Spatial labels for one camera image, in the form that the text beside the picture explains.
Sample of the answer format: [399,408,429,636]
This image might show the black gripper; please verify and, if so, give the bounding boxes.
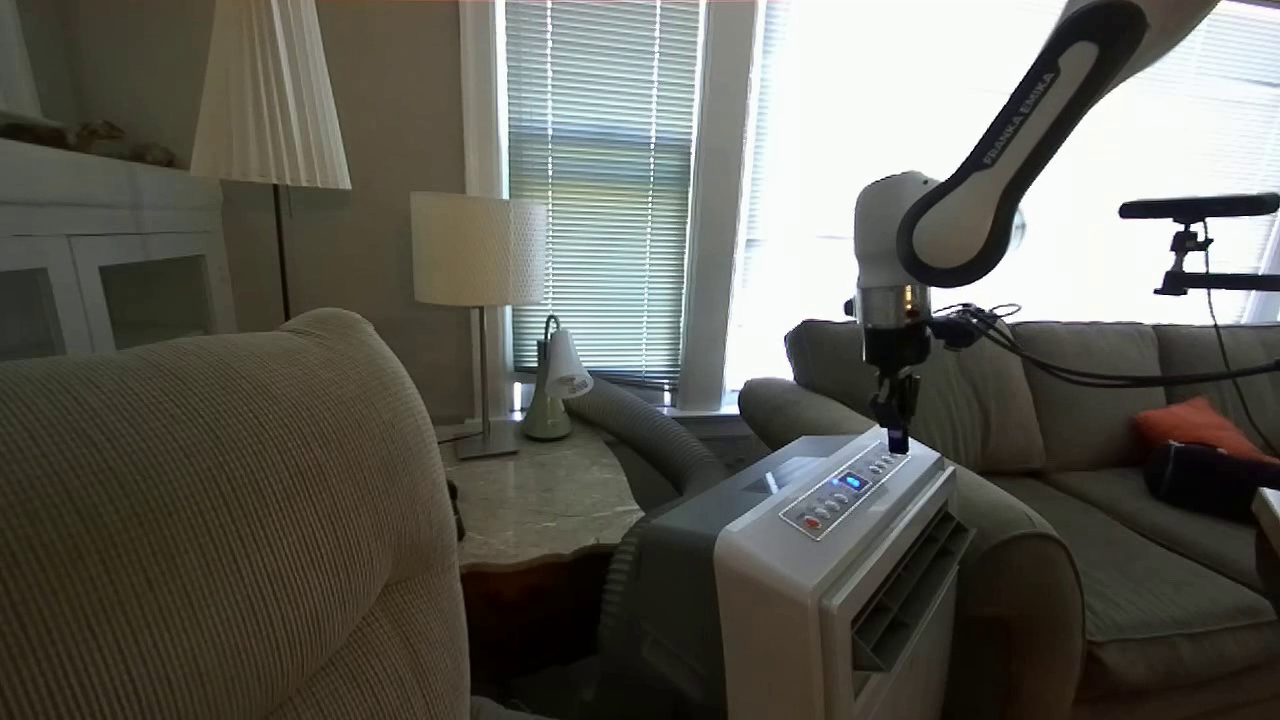
[859,316,937,458]

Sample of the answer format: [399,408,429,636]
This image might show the white air conditioner unit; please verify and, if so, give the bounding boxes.
[622,421,977,720]

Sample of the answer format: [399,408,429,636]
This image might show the grey fabric sofa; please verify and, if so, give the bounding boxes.
[737,311,1280,720]

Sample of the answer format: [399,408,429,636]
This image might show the orange cushion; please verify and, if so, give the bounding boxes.
[1127,390,1280,470]

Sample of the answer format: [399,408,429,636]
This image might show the black bag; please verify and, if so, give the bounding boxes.
[1141,437,1280,523]

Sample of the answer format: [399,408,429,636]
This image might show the marble top side table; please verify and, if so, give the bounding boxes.
[435,421,647,677]

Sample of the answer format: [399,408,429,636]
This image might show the white window blinds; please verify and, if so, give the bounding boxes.
[499,0,710,379]

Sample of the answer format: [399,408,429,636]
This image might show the table lamp with white shade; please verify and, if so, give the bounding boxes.
[404,187,553,465]

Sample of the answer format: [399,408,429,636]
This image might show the floor lamp with pleated shade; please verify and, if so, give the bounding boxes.
[183,0,355,323]

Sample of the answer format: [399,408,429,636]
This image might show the white glass door cabinet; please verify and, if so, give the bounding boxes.
[0,132,243,362]

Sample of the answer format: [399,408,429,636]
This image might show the dark decorative ornaments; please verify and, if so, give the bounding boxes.
[0,109,190,170]

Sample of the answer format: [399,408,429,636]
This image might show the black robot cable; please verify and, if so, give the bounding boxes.
[927,298,1280,396]

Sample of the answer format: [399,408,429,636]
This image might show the grey flexible exhaust hose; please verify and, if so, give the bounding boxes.
[567,379,731,498]

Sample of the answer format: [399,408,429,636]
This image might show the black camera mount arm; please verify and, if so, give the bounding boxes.
[1152,217,1280,298]

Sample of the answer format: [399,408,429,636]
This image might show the black bar camera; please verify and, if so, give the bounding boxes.
[1117,187,1280,222]

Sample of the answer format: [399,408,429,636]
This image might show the beige corduroy armchair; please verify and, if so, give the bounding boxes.
[0,305,476,720]

